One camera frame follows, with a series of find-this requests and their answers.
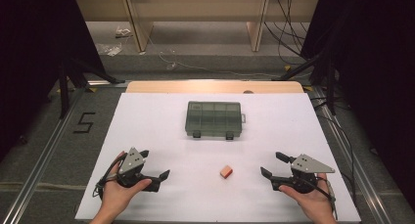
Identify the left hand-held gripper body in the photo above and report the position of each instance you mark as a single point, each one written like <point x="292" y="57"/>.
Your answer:
<point x="132" y="162"/>

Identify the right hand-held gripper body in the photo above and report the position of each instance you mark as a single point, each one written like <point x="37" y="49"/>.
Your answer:
<point x="306" y="165"/>

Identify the small orange block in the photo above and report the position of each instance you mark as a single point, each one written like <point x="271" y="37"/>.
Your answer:
<point x="226" y="172"/>

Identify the clear green compartment box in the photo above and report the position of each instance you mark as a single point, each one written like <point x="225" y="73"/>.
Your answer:
<point x="213" y="119"/>

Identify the person's left hand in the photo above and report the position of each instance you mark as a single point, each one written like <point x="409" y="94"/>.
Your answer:
<point x="115" y="194"/>

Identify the person's right hand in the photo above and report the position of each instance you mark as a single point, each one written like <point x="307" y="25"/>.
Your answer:
<point x="314" y="201"/>

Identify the white board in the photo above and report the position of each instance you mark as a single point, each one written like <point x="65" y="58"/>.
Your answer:
<point x="202" y="198"/>

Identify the brown round table grommet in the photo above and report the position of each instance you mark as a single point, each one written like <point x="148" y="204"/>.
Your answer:
<point x="248" y="92"/>

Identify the black metal stand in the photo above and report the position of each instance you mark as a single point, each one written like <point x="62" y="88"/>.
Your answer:
<point x="331" y="87"/>
<point x="63" y="90"/>

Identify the light wooden table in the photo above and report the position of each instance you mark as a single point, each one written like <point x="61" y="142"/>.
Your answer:
<point x="212" y="86"/>

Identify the clear plastic bag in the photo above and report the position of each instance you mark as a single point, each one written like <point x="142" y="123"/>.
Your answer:
<point x="109" y="49"/>

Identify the dark curtain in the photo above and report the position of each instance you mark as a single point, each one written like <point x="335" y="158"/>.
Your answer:
<point x="378" y="70"/>
<point x="29" y="54"/>

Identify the crumpled white paper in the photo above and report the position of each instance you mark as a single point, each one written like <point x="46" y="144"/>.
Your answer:
<point x="123" y="31"/>

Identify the beige wooden desk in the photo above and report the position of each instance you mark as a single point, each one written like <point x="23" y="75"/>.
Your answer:
<point x="195" y="8"/>

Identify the aluminium rail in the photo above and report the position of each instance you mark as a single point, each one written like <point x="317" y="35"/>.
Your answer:
<point x="355" y="171"/>
<point x="42" y="165"/>

